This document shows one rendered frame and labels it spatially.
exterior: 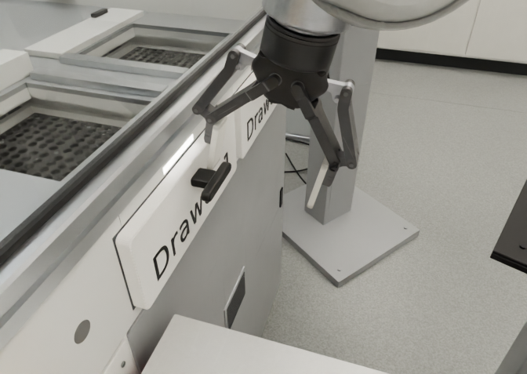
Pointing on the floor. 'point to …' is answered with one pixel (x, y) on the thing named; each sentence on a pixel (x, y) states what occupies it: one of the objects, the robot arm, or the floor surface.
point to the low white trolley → (235, 354)
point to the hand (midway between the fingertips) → (263, 176)
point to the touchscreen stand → (343, 185)
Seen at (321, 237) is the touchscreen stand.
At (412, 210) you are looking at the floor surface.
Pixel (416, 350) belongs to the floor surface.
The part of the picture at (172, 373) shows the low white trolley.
